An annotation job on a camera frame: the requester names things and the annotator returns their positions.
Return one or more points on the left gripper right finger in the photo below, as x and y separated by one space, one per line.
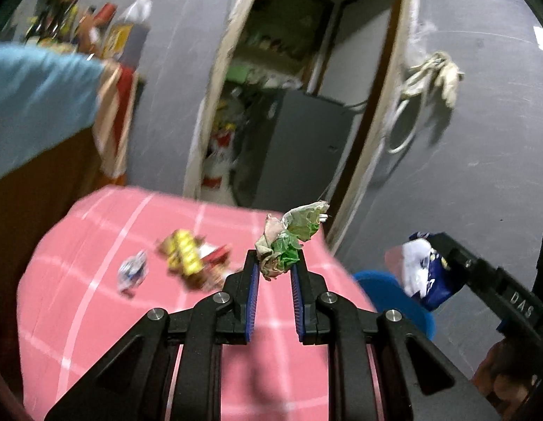
380 365

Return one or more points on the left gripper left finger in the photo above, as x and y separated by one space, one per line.
168 366

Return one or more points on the blue white snack bag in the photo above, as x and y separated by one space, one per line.
422 271

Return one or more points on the small white wrapper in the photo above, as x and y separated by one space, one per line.
132 272

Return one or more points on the yellow seasoning wrapper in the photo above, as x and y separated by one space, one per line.
201 265

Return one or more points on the green wrapper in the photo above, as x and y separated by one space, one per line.
278 247

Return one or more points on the person's right hand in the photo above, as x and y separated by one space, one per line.
510 379

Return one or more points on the blue plastic bucket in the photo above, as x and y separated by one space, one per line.
386 293

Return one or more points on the pink checked tablecloth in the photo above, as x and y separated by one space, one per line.
70 311

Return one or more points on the white rubber gloves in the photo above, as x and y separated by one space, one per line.
438 70

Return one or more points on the grey washing machine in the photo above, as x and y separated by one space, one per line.
291 149

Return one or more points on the red beige striped cloth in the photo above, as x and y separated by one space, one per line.
116 96

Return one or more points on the light blue towel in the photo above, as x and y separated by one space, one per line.
45 98

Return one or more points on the large oil jug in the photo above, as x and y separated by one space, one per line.
127 35

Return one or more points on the red cup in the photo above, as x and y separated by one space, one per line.
104 16

